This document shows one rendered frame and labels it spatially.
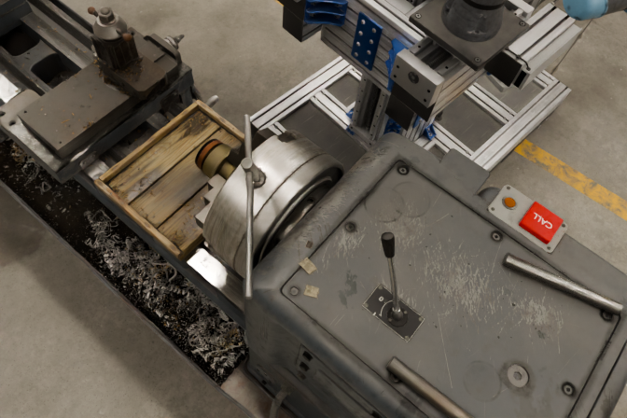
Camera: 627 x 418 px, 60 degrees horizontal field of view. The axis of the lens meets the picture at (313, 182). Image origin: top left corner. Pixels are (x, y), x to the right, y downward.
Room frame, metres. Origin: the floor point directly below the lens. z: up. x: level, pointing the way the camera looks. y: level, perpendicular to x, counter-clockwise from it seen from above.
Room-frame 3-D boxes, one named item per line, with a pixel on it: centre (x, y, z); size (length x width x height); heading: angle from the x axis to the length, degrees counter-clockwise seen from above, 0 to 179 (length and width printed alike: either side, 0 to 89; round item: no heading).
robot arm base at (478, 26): (1.12, -0.33, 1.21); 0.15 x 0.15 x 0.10
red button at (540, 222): (0.50, -0.42, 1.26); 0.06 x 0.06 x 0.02; 58
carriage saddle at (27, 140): (0.89, 0.63, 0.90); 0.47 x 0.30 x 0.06; 148
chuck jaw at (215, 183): (0.51, 0.19, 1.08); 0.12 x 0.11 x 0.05; 148
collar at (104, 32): (0.93, 0.55, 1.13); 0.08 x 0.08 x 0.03
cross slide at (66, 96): (0.88, 0.58, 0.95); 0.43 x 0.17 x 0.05; 148
